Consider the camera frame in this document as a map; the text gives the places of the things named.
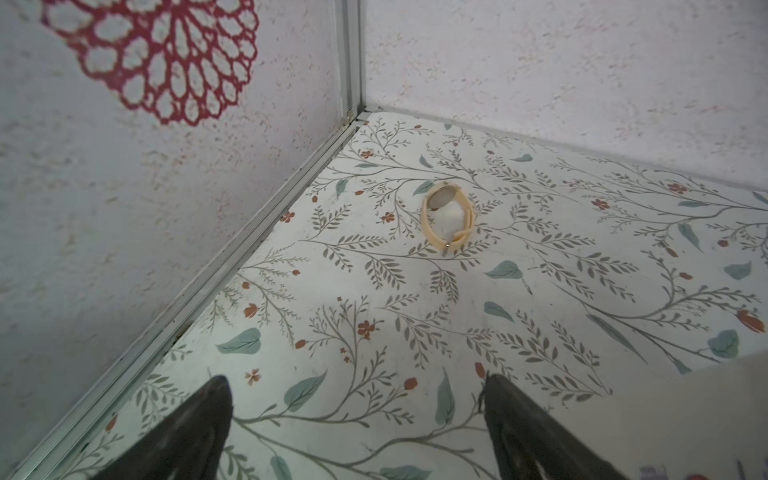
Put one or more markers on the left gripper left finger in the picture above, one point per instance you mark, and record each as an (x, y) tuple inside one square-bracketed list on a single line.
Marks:
[(187, 444)]

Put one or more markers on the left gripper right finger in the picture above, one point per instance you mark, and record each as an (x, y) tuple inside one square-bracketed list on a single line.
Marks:
[(529, 444)]

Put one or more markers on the white paper bag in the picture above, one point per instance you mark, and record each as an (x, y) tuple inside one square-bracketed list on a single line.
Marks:
[(710, 424)]

